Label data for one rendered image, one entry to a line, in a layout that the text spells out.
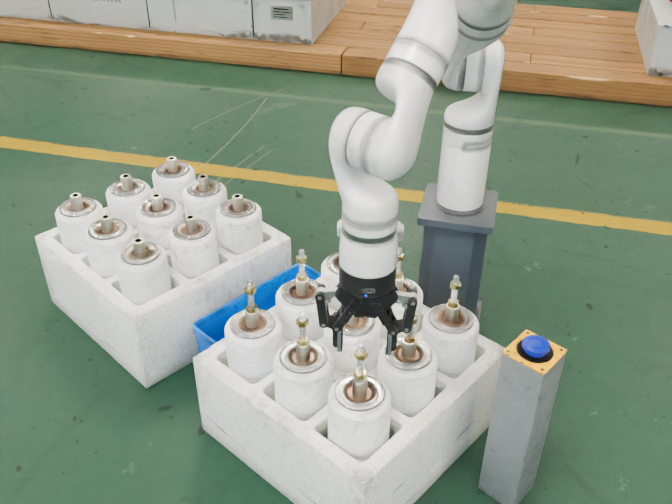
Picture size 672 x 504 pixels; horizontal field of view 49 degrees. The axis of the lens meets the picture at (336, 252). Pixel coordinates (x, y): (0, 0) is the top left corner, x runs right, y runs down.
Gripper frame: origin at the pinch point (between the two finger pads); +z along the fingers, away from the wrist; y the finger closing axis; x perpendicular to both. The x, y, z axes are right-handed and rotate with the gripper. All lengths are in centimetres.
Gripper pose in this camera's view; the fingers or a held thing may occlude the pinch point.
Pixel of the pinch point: (364, 342)
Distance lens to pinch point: 104.3
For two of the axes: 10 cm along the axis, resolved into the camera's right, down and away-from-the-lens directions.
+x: 0.8, -5.7, 8.2
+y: 10.0, 0.6, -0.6
